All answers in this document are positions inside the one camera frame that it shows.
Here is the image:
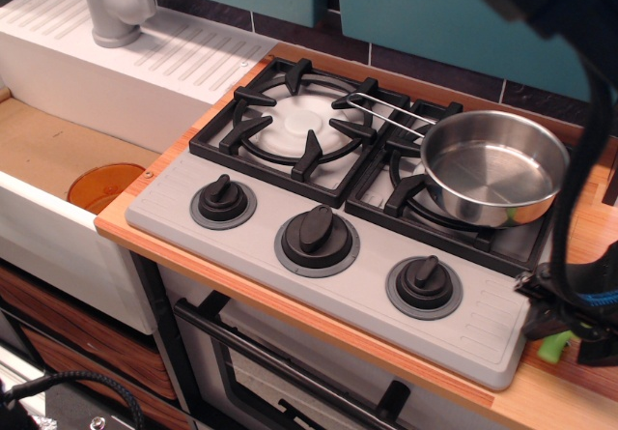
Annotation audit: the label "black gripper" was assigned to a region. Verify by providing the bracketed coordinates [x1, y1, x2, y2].
[516, 250, 618, 366]

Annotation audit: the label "green toy cauliflower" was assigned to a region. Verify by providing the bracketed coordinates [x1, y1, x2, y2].
[537, 330, 576, 364]

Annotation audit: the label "steel pan with wire handle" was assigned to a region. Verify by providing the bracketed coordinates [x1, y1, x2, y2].
[345, 92, 570, 228]

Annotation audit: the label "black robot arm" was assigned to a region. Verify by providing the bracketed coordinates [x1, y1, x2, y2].
[485, 0, 617, 367]

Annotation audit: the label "grey toy stove top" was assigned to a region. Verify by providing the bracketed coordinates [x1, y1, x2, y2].
[124, 92, 590, 392]

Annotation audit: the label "black right stove knob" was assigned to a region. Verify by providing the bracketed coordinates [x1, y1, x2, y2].
[385, 255, 464, 321]

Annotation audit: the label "black stove knob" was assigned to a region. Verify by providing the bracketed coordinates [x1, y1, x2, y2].
[190, 174, 258, 231]
[385, 255, 464, 321]
[274, 205, 360, 278]

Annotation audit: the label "black middle stove knob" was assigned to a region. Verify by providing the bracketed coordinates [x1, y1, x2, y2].
[274, 205, 360, 278]

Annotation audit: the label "black left stove knob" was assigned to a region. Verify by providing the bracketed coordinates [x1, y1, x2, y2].
[190, 174, 258, 231]

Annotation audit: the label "black right burner grate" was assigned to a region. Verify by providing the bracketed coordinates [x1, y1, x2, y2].
[346, 100, 553, 276]

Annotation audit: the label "black burner grate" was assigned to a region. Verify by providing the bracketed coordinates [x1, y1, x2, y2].
[346, 100, 553, 276]
[189, 58, 410, 208]

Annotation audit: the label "black left burner grate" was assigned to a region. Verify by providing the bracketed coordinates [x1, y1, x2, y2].
[189, 58, 410, 208]

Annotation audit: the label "orange plastic plate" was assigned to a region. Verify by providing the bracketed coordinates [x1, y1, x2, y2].
[67, 162, 145, 215]

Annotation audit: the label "wooden drawer fronts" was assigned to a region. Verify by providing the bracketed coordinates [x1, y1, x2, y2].
[1, 261, 190, 429]

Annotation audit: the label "white toy sink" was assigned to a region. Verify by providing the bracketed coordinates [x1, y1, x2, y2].
[1, 0, 274, 334]

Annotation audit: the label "grey toy faucet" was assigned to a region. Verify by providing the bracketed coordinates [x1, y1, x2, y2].
[86, 0, 156, 48]

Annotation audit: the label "black braided cable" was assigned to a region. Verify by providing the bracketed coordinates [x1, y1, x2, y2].
[549, 38, 618, 310]

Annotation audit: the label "oven door with black handle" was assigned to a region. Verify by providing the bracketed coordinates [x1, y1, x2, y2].
[173, 292, 498, 429]

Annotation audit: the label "teal wall cabinet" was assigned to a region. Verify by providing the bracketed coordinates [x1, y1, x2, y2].
[144, 0, 595, 108]

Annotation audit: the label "black cable near camera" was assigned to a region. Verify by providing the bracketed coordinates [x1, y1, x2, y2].
[0, 369, 147, 430]

